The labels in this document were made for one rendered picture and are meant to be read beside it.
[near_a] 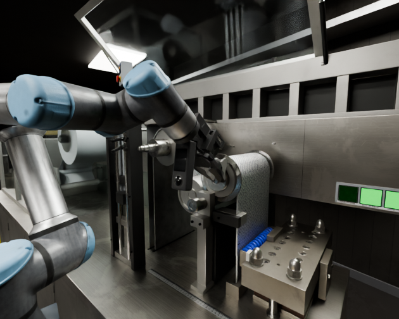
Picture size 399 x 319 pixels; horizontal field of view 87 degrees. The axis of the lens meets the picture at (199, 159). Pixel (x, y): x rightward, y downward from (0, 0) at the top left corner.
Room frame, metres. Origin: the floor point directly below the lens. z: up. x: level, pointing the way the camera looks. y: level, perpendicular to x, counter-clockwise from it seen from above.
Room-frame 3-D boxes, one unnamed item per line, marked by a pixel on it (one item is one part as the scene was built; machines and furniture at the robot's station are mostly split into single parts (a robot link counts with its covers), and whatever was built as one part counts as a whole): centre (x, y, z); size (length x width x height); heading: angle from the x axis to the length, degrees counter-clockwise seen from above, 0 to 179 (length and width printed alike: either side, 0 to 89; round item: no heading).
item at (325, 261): (0.60, -0.38, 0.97); 0.10 x 0.03 x 0.11; 141
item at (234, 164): (0.64, -0.06, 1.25); 0.15 x 0.01 x 0.15; 51
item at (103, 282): (1.26, 0.64, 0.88); 2.52 x 0.66 x 0.04; 51
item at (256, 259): (0.55, -0.16, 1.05); 0.04 x 0.04 x 0.04
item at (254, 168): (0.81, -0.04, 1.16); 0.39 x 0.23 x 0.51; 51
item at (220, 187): (0.63, -0.05, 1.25); 0.07 x 0.02 x 0.07; 50
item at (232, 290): (0.69, -0.19, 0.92); 0.28 x 0.04 x 0.04; 141
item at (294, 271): (0.49, -0.24, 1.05); 0.04 x 0.04 x 0.04
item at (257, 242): (0.68, -0.20, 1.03); 0.21 x 0.04 x 0.03; 141
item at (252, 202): (0.69, -0.18, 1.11); 0.23 x 0.01 x 0.18; 141
